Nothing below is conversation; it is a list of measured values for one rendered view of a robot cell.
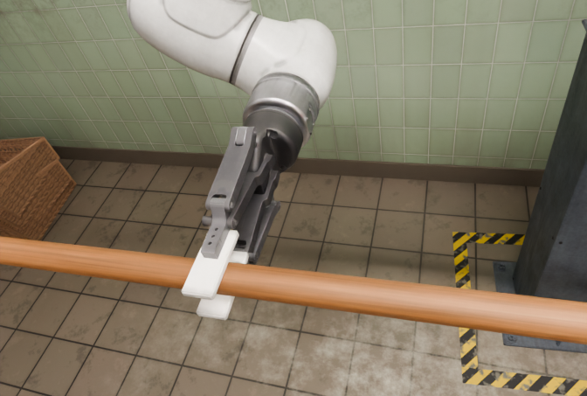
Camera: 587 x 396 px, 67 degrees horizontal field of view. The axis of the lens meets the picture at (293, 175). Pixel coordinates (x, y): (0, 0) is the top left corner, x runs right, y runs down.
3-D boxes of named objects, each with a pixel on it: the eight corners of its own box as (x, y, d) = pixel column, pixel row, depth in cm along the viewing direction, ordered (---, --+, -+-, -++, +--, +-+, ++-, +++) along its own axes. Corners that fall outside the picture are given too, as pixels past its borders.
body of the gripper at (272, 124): (297, 102, 51) (275, 159, 45) (309, 156, 57) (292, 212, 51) (237, 102, 53) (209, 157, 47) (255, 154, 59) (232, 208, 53)
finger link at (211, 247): (236, 216, 44) (227, 196, 41) (218, 260, 40) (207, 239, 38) (222, 214, 44) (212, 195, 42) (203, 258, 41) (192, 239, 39)
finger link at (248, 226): (245, 166, 52) (250, 172, 53) (218, 254, 46) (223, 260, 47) (277, 167, 51) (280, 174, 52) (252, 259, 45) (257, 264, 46)
